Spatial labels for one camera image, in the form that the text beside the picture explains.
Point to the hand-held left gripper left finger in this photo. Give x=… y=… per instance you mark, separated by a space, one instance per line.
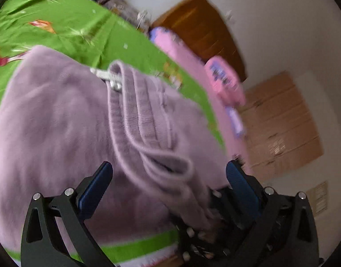
x=94 y=190

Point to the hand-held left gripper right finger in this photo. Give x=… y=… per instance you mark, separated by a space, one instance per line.
x=240 y=186

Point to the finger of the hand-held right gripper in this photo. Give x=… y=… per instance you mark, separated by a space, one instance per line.
x=224 y=208
x=195 y=249

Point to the lilac fleece pants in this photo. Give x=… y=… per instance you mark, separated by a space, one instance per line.
x=62 y=130

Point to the flat cardboard sheet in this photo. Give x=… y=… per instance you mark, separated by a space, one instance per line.
x=279 y=122

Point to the small beige panel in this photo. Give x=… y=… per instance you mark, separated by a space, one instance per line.
x=319 y=197

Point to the pink printed pillow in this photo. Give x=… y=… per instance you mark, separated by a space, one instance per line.
x=229 y=89

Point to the pink bed sheet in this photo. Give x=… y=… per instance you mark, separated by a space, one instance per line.
x=187 y=58

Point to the brown wooden furniture panel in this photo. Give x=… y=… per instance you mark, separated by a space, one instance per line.
x=204 y=25

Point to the green printed blanket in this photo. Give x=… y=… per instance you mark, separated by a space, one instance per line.
x=76 y=19

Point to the grey white patterned cloth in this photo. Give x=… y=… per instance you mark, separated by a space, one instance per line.
x=126 y=14

